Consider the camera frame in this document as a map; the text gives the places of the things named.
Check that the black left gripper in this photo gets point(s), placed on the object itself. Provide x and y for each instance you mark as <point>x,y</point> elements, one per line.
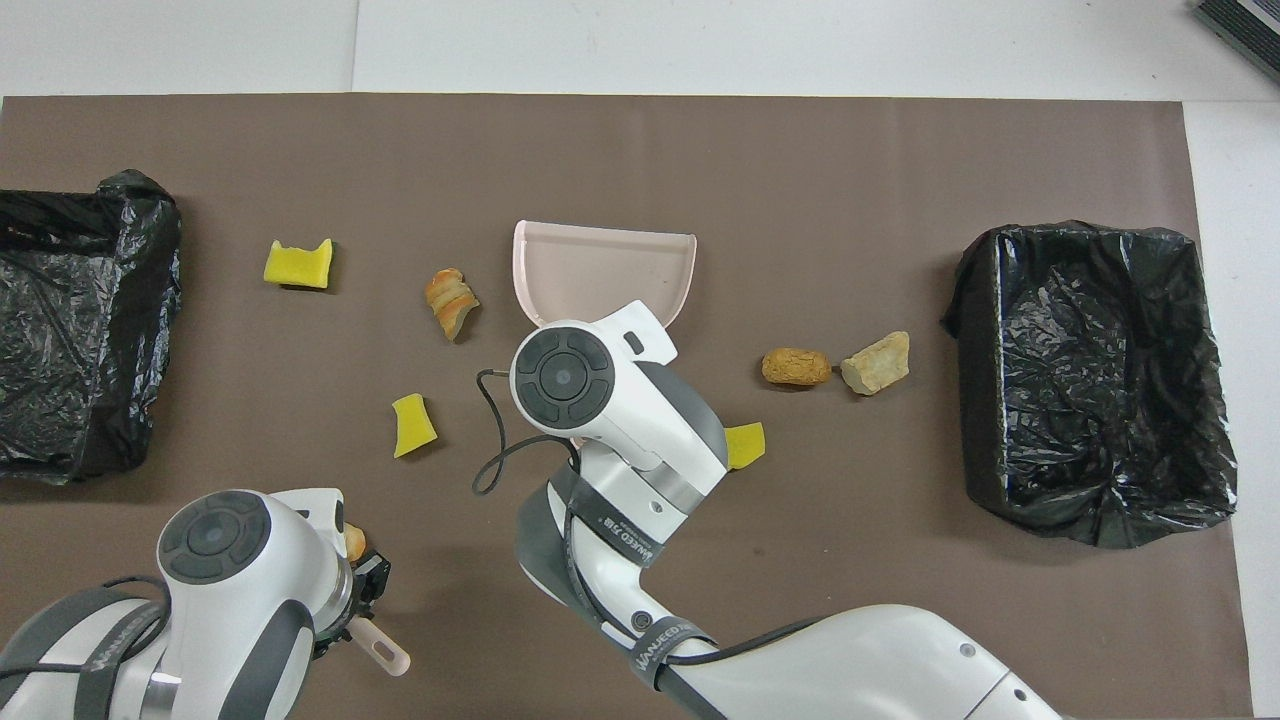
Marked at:
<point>372,578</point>

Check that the striped croissant piece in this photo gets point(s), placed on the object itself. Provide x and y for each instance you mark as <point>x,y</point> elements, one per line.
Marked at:
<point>355,542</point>
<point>450,300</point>

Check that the beige hand brush black bristles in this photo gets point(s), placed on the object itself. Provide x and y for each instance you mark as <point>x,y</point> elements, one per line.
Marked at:
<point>385,652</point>

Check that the small yellow sponge piece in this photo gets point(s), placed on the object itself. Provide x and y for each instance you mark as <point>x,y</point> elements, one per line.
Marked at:
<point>412,428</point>

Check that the notched yellow sponge piece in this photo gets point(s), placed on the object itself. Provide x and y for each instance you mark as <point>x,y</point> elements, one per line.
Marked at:
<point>297,266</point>

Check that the pale pink plastic dustpan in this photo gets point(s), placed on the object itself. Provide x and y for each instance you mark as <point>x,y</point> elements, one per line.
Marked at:
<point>600,270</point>

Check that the brown bread roll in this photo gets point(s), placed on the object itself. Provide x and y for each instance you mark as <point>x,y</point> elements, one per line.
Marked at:
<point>795,367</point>

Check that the pale beige bread chunk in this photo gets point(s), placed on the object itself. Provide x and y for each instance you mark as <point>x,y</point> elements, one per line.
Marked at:
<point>876,364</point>

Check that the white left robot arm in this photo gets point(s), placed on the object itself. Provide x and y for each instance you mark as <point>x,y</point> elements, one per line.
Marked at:
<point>250,600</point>

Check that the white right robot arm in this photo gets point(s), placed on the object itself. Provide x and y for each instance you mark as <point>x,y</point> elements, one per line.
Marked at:
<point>640,400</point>

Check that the black bag lined bin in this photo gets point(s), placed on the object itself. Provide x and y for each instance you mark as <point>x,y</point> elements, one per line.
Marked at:
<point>80,350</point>
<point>1080,380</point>

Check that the brown paper table mat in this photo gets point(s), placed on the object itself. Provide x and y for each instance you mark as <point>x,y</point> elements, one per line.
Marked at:
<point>800,150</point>

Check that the dark grey vented device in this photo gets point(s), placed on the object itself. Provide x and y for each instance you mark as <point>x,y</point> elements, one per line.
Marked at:
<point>1245,25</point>

